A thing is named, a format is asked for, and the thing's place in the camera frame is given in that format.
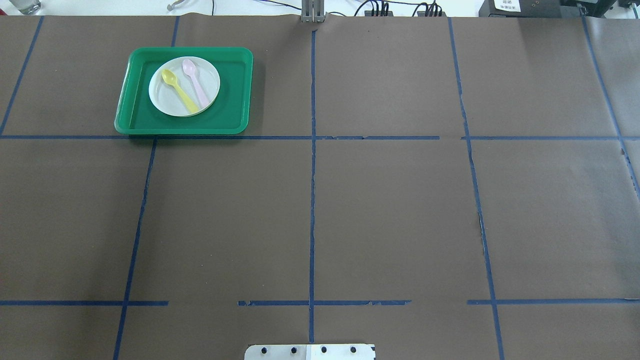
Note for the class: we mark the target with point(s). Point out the pink plastic spoon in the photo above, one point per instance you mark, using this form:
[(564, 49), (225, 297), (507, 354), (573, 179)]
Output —
[(191, 71)]

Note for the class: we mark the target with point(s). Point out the yellow plastic spoon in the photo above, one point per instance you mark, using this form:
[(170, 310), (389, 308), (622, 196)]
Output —
[(171, 79)]

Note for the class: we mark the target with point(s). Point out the green plastic tray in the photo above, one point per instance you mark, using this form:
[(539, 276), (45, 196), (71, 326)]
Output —
[(228, 115)]

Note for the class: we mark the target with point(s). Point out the metal reacher grabber tool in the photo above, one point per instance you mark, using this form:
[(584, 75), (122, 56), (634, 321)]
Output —
[(178, 5)]

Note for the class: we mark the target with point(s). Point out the clear plastic bottle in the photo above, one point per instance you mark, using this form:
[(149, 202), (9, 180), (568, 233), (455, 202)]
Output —
[(27, 7)]

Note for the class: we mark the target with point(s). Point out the aluminium frame post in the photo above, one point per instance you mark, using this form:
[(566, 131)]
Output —
[(313, 11)]

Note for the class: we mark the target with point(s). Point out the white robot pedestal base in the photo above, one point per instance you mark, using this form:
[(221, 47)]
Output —
[(344, 351)]

